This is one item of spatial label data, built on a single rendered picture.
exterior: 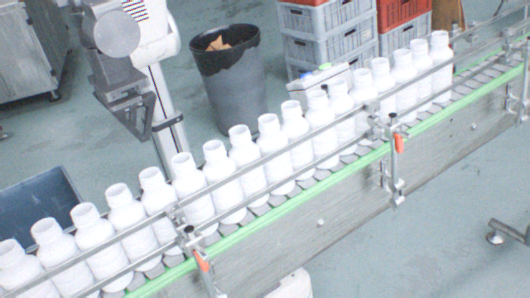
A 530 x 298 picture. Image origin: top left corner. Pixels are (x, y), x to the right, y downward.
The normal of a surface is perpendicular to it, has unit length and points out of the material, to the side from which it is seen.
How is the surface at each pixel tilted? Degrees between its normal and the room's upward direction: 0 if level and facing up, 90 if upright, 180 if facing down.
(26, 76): 89
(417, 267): 0
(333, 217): 90
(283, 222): 90
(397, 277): 0
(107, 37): 89
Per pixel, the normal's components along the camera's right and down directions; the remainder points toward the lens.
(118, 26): 0.55, 0.35
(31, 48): 0.26, 0.51
